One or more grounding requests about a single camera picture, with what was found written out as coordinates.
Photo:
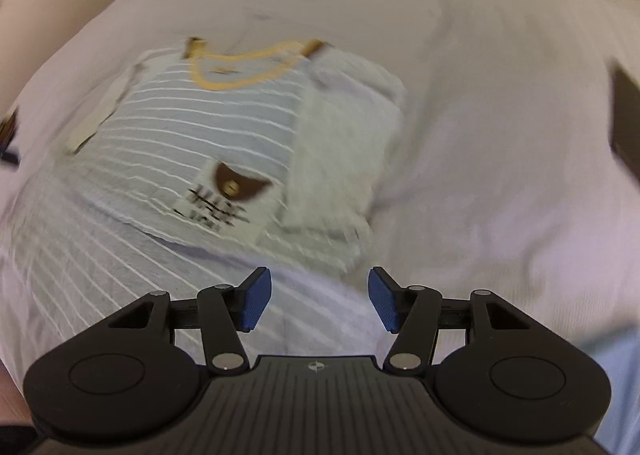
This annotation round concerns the dark smartphone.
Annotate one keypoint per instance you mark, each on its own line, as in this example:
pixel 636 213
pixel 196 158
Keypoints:
pixel 627 120

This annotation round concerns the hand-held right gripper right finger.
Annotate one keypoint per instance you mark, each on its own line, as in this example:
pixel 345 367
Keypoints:
pixel 382 300

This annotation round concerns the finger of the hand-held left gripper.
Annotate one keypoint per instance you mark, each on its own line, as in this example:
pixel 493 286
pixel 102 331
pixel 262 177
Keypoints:
pixel 7 159

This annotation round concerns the bed with pale cover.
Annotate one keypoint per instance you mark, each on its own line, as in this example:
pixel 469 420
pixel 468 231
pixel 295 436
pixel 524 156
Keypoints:
pixel 500 160

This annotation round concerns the grey white-striped t-shirt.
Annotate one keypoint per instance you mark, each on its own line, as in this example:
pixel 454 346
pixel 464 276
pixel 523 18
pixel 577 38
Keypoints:
pixel 200 135

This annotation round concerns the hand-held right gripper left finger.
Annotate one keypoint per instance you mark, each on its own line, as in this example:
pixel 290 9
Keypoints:
pixel 256 300

